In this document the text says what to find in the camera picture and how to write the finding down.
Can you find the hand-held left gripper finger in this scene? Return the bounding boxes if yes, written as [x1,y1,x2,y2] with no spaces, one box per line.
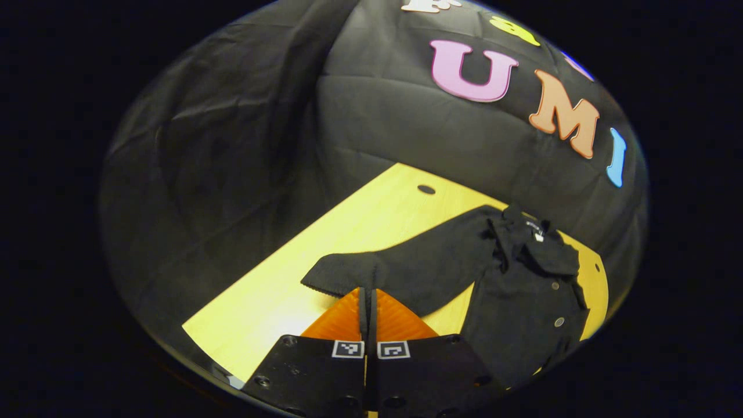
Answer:
[240,286,369,418]
[368,287,506,418]

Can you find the black button shirt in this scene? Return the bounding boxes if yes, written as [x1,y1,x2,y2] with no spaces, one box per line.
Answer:
[300,203,591,391]

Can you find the black backdrop cloth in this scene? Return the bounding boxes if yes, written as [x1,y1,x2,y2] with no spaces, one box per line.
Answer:
[99,0,649,372]

